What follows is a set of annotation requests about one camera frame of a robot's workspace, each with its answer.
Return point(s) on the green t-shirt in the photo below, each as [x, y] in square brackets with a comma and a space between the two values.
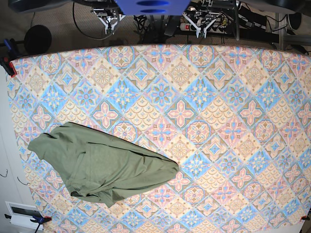
[98, 167]

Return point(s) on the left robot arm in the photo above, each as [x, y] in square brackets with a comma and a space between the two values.
[199, 19]

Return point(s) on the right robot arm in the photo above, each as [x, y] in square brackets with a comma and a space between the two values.
[110, 18]

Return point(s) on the patterned tablecloth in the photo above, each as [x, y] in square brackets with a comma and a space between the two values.
[236, 120]

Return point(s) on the black round stool base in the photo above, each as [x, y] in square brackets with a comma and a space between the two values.
[37, 40]

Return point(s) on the blue orange clamp bottom left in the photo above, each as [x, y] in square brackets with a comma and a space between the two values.
[40, 219]

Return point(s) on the blue orange clamp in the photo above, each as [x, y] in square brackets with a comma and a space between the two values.
[40, 219]
[6, 61]

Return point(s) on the blue orange clamp top left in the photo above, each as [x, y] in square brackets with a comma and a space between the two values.
[6, 61]

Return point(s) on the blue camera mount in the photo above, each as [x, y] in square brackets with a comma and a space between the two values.
[153, 7]

